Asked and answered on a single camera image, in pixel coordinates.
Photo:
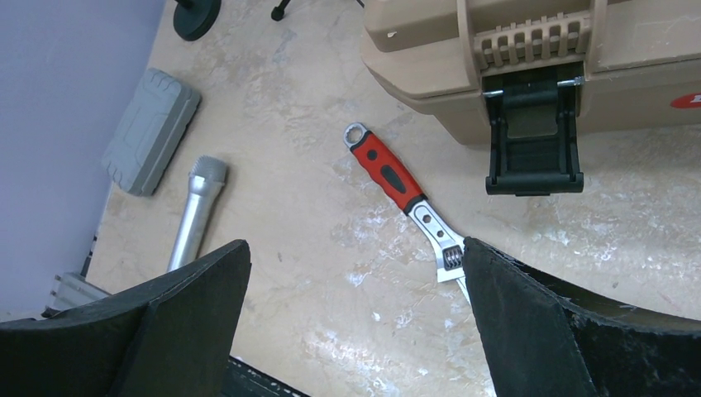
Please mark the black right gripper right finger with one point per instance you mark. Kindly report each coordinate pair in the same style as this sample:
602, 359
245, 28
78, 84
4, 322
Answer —
544, 336

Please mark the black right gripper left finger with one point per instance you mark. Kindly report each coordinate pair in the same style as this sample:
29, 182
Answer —
169, 336

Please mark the silver mesh head microphone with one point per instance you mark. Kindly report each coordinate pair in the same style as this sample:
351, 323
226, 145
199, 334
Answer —
206, 180

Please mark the black round base mic stand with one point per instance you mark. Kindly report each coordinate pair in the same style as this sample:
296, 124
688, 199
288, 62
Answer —
194, 18

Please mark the black tripod shock mount stand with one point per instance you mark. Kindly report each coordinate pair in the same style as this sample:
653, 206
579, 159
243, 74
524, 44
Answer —
280, 11

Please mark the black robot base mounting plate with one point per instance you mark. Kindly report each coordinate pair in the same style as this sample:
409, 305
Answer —
242, 380

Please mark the tan plastic tool case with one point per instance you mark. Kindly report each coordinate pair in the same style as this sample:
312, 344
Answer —
527, 77

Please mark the aluminium table frame rails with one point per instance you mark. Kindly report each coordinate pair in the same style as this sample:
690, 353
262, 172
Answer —
71, 290

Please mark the red handled adjustable wrench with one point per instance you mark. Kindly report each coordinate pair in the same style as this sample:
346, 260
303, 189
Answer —
390, 174

